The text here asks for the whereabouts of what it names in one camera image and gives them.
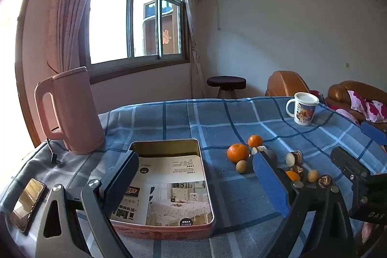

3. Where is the smooth orange kumquat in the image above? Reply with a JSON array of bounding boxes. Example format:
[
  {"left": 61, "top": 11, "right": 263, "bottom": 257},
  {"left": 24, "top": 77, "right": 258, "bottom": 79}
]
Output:
[{"left": 285, "top": 170, "right": 301, "bottom": 181}]

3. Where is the dark chestnut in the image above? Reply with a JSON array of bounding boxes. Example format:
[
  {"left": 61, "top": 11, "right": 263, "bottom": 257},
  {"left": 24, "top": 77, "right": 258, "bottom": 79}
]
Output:
[{"left": 318, "top": 175, "right": 333, "bottom": 189}]

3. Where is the brown longan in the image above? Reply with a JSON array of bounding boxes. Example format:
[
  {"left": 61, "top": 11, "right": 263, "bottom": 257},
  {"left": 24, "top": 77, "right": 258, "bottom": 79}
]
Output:
[
  {"left": 236, "top": 160, "right": 248, "bottom": 174},
  {"left": 307, "top": 170, "right": 320, "bottom": 183}
]

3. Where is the purple passion fruit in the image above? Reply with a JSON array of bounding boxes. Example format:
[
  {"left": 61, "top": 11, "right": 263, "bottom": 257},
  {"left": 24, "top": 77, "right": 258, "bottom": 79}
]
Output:
[{"left": 263, "top": 148, "right": 277, "bottom": 164}]

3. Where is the cut sugarcane piece large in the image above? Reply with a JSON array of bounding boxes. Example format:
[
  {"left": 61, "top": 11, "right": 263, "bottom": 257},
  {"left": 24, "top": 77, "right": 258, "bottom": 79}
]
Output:
[{"left": 285, "top": 151, "right": 303, "bottom": 168}]

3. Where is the small orange mandarin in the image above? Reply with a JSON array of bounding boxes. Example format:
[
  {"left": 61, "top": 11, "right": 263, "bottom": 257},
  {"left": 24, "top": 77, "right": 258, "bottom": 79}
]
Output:
[{"left": 247, "top": 134, "right": 264, "bottom": 148}]

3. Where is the large orange mandarin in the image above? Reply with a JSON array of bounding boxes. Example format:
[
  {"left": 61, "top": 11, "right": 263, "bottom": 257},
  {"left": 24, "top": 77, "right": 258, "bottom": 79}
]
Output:
[{"left": 226, "top": 143, "right": 250, "bottom": 164}]

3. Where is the dark chestnut shell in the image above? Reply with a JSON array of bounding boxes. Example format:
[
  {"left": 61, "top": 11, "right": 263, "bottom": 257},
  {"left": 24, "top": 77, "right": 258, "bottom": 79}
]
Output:
[{"left": 289, "top": 165, "right": 304, "bottom": 177}]

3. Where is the person's hand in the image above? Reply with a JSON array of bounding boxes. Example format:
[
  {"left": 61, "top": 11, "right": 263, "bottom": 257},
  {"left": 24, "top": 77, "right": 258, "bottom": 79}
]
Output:
[{"left": 361, "top": 222, "right": 378, "bottom": 243}]

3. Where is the pink floral cushion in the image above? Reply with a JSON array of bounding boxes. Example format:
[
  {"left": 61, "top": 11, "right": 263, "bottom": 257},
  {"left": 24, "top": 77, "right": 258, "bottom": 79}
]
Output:
[{"left": 348, "top": 90, "right": 387, "bottom": 123}]

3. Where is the blue plaid tablecloth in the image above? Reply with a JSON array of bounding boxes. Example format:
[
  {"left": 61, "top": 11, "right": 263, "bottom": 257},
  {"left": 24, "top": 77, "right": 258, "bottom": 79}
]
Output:
[{"left": 1, "top": 97, "right": 386, "bottom": 257}]

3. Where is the brown leather sofa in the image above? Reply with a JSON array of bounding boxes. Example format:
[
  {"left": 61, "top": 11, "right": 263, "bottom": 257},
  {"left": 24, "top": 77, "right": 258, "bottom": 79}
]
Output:
[{"left": 325, "top": 81, "right": 386, "bottom": 124}]

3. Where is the black kettle power plug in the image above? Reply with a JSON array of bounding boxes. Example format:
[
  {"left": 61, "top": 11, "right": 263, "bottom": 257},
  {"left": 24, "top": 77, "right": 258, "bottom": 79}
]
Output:
[{"left": 46, "top": 138, "right": 66, "bottom": 164}]

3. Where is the pink metal tin box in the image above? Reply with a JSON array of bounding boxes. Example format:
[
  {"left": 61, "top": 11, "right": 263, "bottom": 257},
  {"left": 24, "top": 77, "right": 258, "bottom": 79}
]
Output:
[{"left": 110, "top": 139, "right": 216, "bottom": 240}]

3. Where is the printed paper in tin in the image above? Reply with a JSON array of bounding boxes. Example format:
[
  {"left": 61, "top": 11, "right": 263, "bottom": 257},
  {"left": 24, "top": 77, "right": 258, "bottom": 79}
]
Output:
[{"left": 110, "top": 155, "right": 213, "bottom": 227}]

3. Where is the white cartoon mug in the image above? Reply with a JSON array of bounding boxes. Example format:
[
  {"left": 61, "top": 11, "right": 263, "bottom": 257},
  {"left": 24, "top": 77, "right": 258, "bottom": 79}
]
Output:
[{"left": 285, "top": 92, "right": 320, "bottom": 126}]

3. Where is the black smartphone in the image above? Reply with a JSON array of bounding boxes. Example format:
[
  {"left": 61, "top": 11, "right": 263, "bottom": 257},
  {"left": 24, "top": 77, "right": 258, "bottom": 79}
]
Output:
[{"left": 10, "top": 179, "right": 46, "bottom": 233}]

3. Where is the pink electric kettle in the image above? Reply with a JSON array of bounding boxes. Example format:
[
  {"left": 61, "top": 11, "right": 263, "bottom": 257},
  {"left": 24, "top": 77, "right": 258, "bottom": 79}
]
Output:
[{"left": 34, "top": 66, "right": 105, "bottom": 155}]

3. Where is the brown leather armchair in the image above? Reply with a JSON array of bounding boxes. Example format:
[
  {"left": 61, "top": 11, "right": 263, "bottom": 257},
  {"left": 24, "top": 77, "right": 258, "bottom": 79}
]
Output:
[{"left": 265, "top": 71, "right": 310, "bottom": 96}]

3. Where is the black round stool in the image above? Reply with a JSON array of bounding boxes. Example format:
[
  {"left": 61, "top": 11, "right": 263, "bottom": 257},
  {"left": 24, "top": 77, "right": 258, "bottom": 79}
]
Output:
[{"left": 207, "top": 75, "right": 247, "bottom": 100}]

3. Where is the sliding glass window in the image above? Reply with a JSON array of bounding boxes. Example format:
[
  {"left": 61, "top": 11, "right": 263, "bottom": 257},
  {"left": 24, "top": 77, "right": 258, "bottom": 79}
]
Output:
[{"left": 79, "top": 0, "right": 189, "bottom": 83}]

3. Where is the pink curtain right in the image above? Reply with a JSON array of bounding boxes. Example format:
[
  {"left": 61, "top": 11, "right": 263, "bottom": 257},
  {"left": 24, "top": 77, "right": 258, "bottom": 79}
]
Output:
[{"left": 184, "top": 0, "right": 206, "bottom": 99}]

